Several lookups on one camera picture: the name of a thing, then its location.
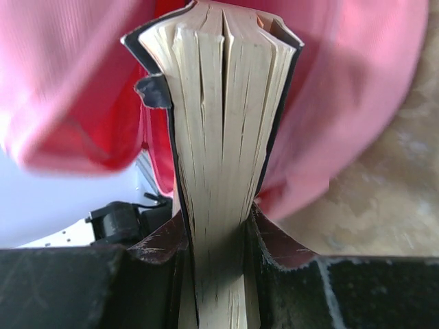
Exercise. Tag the Tale of Two Cities book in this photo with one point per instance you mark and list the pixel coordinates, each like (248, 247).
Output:
(222, 72)

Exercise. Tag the pink student backpack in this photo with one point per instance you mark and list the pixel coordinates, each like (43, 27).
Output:
(67, 101)

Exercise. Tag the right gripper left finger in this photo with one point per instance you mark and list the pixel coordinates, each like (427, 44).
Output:
(96, 287)

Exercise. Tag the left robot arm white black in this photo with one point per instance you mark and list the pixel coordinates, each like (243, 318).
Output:
(34, 205)

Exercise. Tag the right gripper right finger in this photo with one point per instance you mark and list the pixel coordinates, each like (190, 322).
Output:
(290, 286)

